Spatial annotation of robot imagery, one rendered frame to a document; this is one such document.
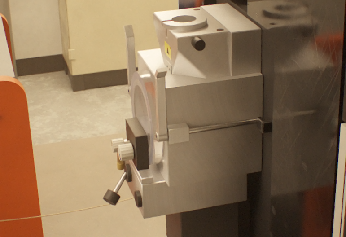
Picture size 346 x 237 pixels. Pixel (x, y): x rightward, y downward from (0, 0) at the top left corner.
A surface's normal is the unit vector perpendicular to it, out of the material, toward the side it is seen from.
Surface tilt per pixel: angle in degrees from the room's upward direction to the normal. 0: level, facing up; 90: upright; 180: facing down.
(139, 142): 90
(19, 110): 90
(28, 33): 90
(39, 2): 90
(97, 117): 0
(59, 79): 0
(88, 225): 0
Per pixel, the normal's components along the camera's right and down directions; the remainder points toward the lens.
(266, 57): -0.96, 0.14
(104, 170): -0.03, -0.92
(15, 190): 0.27, 0.37
